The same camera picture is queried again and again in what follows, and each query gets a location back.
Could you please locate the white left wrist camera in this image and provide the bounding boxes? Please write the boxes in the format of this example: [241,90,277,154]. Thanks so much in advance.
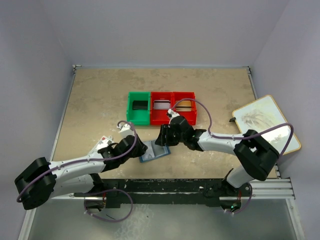
[117,123,135,138]

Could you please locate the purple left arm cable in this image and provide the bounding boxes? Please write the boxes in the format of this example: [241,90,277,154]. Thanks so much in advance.
[16,120,138,203]

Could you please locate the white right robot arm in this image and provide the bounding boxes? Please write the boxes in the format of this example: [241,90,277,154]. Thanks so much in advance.
[155,116,280,196]

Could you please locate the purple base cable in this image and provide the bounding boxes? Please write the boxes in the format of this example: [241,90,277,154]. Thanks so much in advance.
[223,183,255,216]
[83,188,134,223]

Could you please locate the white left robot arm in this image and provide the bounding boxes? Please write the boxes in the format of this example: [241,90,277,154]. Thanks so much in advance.
[14,135,148,210]

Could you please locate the black card in bin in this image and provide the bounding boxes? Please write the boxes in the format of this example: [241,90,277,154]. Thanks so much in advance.
[132,100,149,111]

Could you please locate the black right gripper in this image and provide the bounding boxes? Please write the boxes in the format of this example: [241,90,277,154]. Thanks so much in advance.
[155,124,186,147]

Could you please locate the green bin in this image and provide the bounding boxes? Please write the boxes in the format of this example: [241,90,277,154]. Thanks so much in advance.
[126,91,151,126]

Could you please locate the red bin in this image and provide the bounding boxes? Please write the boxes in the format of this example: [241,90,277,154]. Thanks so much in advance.
[150,91,172,126]
[172,91,197,126]

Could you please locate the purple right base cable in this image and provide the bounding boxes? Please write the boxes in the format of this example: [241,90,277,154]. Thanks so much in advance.
[223,183,255,216]

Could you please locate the gold card in bin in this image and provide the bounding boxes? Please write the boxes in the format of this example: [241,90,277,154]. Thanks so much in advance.
[175,100,192,112]

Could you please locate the white plastic card packet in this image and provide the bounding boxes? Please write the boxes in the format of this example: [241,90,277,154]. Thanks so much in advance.
[91,135,114,152]

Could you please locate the silver card in bin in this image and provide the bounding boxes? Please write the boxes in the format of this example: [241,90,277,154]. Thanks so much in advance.
[153,99,171,110]

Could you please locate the aluminium frame rail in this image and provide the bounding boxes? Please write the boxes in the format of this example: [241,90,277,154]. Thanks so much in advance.
[51,179,296,200]

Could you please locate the blue leather card holder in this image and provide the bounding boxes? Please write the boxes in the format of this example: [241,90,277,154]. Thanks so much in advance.
[139,140,171,163]

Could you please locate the red bin middle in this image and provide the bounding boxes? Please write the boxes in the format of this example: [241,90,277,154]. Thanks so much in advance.
[150,91,172,126]

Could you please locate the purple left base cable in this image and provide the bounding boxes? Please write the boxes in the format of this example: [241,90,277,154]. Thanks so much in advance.
[83,188,134,223]

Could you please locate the red bin right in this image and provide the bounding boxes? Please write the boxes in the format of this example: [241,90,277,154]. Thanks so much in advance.
[172,91,197,126]

